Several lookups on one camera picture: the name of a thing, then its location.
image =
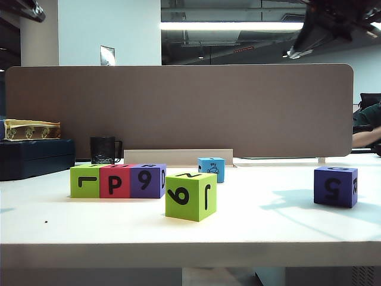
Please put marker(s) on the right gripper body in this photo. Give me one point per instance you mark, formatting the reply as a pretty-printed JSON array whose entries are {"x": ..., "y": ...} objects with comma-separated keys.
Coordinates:
[{"x": 348, "y": 15}]

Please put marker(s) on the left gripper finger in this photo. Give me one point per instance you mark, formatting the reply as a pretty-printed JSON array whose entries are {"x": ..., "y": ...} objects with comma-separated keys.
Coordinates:
[{"x": 34, "y": 10}]

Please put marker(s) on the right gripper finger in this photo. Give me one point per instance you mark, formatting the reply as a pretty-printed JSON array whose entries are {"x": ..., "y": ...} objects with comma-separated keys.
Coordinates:
[
  {"x": 323, "y": 31},
  {"x": 306, "y": 32}
]

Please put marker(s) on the blue block fish picture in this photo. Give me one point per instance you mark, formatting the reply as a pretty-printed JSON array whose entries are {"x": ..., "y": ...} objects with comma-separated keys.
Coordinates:
[{"x": 218, "y": 165}]

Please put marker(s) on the purple block number five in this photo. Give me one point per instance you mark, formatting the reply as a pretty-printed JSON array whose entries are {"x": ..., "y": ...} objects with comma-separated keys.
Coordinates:
[{"x": 321, "y": 193}]

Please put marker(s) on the green block nine and J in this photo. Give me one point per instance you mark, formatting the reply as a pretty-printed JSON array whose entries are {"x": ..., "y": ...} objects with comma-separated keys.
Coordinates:
[{"x": 190, "y": 208}]

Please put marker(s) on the person bare forearm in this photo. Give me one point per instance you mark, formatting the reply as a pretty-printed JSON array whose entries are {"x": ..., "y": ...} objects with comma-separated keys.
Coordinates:
[{"x": 366, "y": 137}]

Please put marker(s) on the green block letter L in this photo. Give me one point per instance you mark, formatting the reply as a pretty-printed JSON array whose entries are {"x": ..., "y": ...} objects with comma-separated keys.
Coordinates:
[{"x": 86, "y": 190}]

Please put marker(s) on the red block letter P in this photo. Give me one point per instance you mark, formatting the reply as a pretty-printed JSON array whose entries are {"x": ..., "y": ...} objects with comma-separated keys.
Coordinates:
[{"x": 119, "y": 192}]

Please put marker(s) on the red ceiling sign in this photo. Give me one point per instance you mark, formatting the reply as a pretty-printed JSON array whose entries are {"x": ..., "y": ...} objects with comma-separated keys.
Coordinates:
[{"x": 243, "y": 50}]

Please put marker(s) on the black office chair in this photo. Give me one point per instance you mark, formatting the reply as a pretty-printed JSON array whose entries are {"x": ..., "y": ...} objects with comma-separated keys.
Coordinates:
[{"x": 369, "y": 98}]

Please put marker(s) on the person in dark green top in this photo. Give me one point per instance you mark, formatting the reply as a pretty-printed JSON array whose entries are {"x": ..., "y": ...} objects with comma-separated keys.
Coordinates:
[{"x": 367, "y": 116}]

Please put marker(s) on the yellow gold patterned box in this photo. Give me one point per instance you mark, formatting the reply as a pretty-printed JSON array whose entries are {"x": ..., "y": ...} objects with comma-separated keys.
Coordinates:
[{"x": 35, "y": 131}]

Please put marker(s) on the blue flat box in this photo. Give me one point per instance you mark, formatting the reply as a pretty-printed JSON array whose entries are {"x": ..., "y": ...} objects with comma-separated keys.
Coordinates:
[{"x": 1, "y": 131}]

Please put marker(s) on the brown desk partition panel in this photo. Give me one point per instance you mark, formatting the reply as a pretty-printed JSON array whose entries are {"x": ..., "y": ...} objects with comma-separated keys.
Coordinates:
[{"x": 208, "y": 110}]

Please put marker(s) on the black round object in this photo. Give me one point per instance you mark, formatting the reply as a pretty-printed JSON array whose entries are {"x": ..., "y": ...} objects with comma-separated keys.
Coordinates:
[{"x": 378, "y": 150}]

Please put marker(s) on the dark blue case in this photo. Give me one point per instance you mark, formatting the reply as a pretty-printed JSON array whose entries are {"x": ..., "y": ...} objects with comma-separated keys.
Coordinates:
[{"x": 35, "y": 158}]

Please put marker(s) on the black mug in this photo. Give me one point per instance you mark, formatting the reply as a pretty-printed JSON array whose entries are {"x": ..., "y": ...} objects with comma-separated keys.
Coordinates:
[{"x": 102, "y": 150}]

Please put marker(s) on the purple block nine and D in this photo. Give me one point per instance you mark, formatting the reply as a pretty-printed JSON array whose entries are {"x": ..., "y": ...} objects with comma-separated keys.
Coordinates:
[{"x": 154, "y": 190}]

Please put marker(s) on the grey vent grille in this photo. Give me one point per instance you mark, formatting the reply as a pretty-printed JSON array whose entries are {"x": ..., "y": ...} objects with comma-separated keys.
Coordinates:
[{"x": 363, "y": 277}]

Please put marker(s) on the white partition foot bracket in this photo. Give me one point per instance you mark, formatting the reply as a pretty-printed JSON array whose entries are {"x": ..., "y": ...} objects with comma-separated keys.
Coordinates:
[{"x": 321, "y": 160}]

